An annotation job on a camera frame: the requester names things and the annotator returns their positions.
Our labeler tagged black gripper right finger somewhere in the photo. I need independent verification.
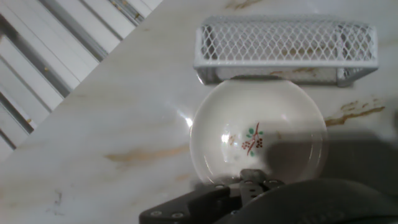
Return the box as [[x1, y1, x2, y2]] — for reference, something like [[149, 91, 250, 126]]
[[217, 169, 398, 224]]

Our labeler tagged white floral ceramic plate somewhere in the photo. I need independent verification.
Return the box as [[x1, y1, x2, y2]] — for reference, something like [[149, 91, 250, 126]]
[[189, 77, 329, 187]]

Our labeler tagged marble pattern table mat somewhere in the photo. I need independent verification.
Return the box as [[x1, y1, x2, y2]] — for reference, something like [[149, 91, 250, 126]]
[[0, 0, 398, 224]]

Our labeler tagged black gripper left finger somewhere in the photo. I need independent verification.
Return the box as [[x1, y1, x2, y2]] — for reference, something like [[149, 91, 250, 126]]
[[139, 169, 259, 224]]

